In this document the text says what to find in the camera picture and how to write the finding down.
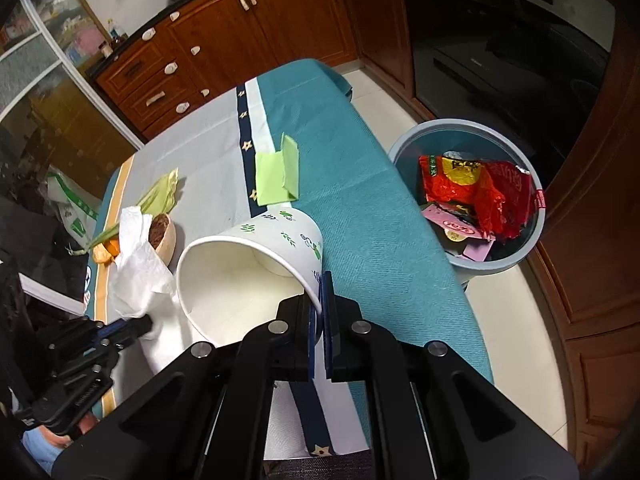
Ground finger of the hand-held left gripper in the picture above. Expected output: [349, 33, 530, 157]
[95, 314, 151, 333]
[100, 327, 155, 350]

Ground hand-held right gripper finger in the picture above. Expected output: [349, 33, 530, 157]
[321, 270, 593, 480]
[50, 294, 321, 480]

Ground white tissue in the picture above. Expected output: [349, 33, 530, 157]
[107, 206, 196, 376]

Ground white leaf-print paper cup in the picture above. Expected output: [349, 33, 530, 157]
[176, 208, 326, 348]

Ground pale green husk leaf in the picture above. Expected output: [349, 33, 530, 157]
[87, 167, 181, 251]

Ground pink cardboard box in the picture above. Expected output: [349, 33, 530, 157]
[422, 202, 496, 263]

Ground red snack packet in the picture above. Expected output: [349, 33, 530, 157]
[419, 154, 538, 241]

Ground blue-grey trash bin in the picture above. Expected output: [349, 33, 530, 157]
[387, 119, 548, 286]

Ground person's left forearm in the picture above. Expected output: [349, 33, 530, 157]
[20, 430, 66, 476]

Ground person's left hand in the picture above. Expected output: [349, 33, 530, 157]
[40, 412, 98, 448]

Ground teal and grey tablecloth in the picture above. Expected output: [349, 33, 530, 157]
[82, 58, 496, 461]

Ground green and white plastic bag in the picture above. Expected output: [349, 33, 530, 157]
[47, 170, 101, 248]

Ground green folded paper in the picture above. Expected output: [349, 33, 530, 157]
[255, 132, 301, 207]

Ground glass sliding door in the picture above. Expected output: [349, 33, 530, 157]
[0, 0, 146, 311]

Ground white cabinet safety locks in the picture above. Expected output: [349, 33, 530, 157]
[142, 0, 261, 116]

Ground tall wooden cabinet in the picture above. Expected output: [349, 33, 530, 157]
[530, 10, 640, 480]

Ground small seasoning bottles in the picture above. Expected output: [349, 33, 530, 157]
[102, 17, 128, 56]

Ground black built-in oven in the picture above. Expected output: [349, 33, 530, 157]
[400, 0, 618, 191]

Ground wooden kitchen cabinet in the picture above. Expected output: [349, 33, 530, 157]
[95, 0, 416, 141]

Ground black kitchen countertop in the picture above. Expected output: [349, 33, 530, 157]
[85, 0, 281, 78]

